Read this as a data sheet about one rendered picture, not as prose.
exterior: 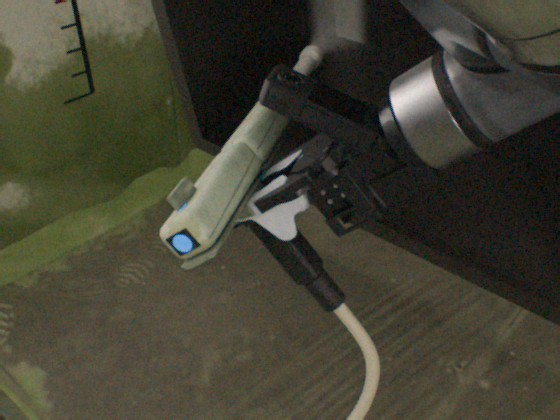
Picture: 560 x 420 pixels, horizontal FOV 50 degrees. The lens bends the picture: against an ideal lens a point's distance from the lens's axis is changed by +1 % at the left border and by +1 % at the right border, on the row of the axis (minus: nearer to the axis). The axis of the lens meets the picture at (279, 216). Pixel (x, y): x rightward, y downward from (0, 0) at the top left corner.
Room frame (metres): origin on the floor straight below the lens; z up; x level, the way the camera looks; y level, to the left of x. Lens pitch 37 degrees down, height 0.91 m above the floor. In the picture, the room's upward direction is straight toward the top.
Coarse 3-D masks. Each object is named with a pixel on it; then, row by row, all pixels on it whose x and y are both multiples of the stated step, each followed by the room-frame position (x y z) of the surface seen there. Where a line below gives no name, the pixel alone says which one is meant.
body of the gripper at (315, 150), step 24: (384, 120) 0.46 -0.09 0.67; (312, 144) 0.52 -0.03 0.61; (336, 144) 0.48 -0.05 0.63; (384, 144) 0.47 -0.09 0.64; (408, 144) 0.44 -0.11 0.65; (336, 168) 0.47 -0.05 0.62; (360, 168) 0.47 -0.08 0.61; (384, 168) 0.47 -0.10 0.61; (408, 168) 0.46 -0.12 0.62; (432, 168) 0.46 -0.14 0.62; (312, 192) 0.48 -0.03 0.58; (336, 192) 0.47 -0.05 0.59; (360, 192) 0.45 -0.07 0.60; (384, 192) 0.46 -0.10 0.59; (408, 192) 0.46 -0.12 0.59; (336, 216) 0.46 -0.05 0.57
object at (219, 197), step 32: (256, 128) 0.59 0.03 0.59; (288, 128) 0.64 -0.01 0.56; (224, 160) 0.51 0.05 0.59; (256, 160) 0.54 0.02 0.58; (192, 192) 0.46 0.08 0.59; (224, 192) 0.47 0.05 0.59; (192, 224) 0.41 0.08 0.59; (224, 224) 0.44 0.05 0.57; (256, 224) 0.50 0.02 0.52; (192, 256) 0.41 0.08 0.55; (288, 256) 0.49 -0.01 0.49; (320, 288) 0.48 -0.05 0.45
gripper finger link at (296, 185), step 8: (312, 168) 0.47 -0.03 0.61; (320, 168) 0.47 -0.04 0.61; (296, 176) 0.47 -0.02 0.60; (304, 176) 0.46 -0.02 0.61; (312, 176) 0.46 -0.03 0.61; (288, 184) 0.46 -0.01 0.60; (296, 184) 0.46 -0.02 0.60; (304, 184) 0.46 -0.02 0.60; (272, 192) 0.47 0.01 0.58; (280, 192) 0.46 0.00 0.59; (288, 192) 0.46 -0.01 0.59; (296, 192) 0.46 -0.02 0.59; (304, 192) 0.46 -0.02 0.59; (256, 200) 0.48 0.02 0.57; (264, 200) 0.47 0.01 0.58; (272, 200) 0.46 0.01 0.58; (280, 200) 0.46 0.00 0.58; (288, 200) 0.46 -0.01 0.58; (264, 208) 0.47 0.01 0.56
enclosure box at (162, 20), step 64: (192, 0) 0.78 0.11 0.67; (256, 0) 0.87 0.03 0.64; (320, 0) 0.99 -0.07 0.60; (384, 0) 0.95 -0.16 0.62; (192, 64) 0.77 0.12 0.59; (256, 64) 0.87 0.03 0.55; (320, 64) 0.94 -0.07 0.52; (384, 64) 0.92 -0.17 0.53; (192, 128) 0.76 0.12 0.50; (448, 192) 0.62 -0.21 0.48; (512, 192) 0.61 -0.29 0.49; (448, 256) 0.50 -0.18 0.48; (512, 256) 0.51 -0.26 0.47
